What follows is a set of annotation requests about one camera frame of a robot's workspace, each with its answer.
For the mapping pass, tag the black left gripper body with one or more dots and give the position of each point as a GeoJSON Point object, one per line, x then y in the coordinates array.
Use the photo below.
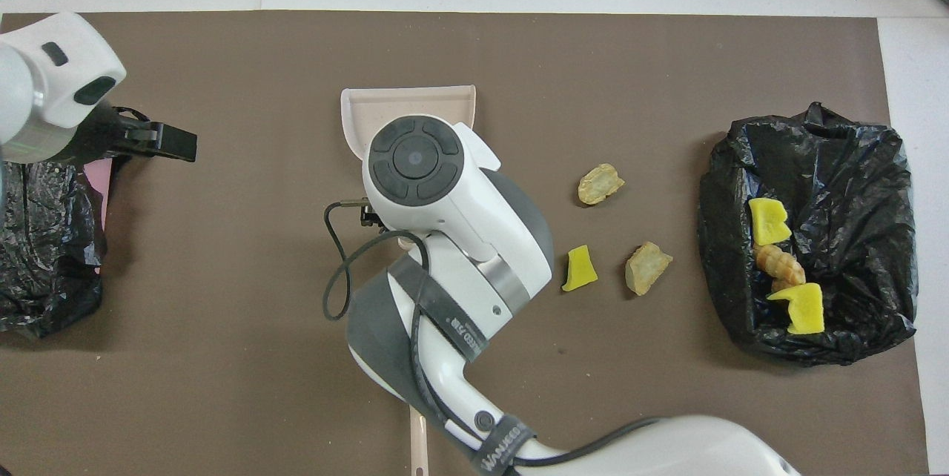
{"type": "Point", "coordinates": [104, 139]}

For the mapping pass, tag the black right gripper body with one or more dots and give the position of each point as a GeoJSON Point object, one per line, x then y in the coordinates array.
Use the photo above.
{"type": "Point", "coordinates": [373, 213]}

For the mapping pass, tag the beige plastic dustpan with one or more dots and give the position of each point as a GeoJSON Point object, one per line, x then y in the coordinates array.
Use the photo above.
{"type": "Point", "coordinates": [393, 101]}

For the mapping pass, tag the small yellow sponge scrap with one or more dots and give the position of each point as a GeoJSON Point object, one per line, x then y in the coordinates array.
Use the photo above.
{"type": "Point", "coordinates": [578, 268]}

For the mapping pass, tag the pale beige sponge scrap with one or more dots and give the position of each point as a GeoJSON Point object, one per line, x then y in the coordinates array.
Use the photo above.
{"type": "Point", "coordinates": [647, 267]}
{"type": "Point", "coordinates": [599, 184]}

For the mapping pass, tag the beige brush with black bristles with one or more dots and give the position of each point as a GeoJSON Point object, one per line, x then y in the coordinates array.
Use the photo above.
{"type": "Point", "coordinates": [418, 446]}

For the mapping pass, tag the green and yellow sponge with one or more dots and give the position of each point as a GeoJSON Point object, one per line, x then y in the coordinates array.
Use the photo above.
{"type": "Point", "coordinates": [767, 220]}

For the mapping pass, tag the orange sponge piece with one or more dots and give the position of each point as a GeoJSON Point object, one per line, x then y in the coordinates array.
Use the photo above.
{"type": "Point", "coordinates": [778, 262]}

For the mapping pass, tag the yellow sponge piece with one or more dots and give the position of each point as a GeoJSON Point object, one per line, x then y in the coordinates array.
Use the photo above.
{"type": "Point", "coordinates": [801, 309]}

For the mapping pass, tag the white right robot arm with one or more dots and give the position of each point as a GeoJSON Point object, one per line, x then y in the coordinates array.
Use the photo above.
{"type": "Point", "coordinates": [460, 239]}

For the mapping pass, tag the pink bin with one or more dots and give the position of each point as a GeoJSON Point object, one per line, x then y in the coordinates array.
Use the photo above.
{"type": "Point", "coordinates": [100, 194]}

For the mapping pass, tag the black trash bag over pink bin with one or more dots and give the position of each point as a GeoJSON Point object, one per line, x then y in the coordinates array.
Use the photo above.
{"type": "Point", "coordinates": [37, 239]}

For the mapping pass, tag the brown table mat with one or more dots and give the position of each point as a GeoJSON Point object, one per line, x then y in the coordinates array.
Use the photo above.
{"type": "Point", "coordinates": [222, 313]}

